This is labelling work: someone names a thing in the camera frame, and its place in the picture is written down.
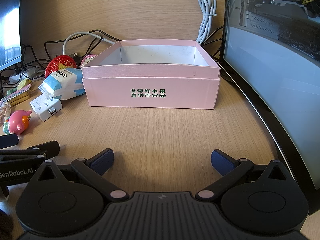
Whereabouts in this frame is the pink round toy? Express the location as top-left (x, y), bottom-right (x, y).
top-left (3, 110), bottom-right (32, 135)

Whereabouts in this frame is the blue white snack bag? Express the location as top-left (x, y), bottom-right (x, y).
top-left (39, 68), bottom-right (85, 100)

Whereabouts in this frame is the red strawberry plush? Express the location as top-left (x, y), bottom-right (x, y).
top-left (45, 55), bottom-right (77, 77)

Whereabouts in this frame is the white usb adapter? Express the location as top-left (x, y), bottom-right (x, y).
top-left (30, 94), bottom-right (62, 121)

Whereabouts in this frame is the pink donut toy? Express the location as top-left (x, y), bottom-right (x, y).
top-left (80, 54), bottom-right (97, 68)

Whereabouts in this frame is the pink cardboard box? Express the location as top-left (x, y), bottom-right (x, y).
top-left (81, 39), bottom-right (220, 109)

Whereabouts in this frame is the computer case glass panel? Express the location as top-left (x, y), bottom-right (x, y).
top-left (220, 0), bottom-right (319, 213)

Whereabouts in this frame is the black curved monitor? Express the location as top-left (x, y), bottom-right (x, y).
top-left (0, 0), bottom-right (22, 70)

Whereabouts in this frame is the black cable bundle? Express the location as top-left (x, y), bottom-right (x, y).
top-left (0, 29), bottom-right (121, 86)

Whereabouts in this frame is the grey looped cable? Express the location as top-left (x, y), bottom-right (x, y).
top-left (62, 31), bottom-right (117, 56)

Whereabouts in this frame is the coiled white cable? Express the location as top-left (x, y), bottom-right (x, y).
top-left (195, 0), bottom-right (218, 45)

